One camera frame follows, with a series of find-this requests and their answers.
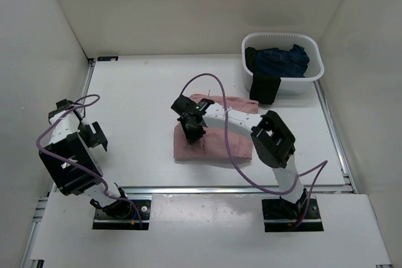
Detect black garment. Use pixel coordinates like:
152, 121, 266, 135
244, 47, 281, 105

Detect pink trousers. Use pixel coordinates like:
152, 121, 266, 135
173, 96, 258, 161

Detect white plastic basket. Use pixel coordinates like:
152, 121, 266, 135
241, 32, 325, 95

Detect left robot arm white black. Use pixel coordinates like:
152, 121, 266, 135
36, 99, 134, 219

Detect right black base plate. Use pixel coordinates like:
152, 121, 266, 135
261, 198, 324, 232

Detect blue garment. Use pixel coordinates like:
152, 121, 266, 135
254, 44, 310, 78

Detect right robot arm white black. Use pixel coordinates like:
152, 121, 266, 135
171, 94, 308, 222

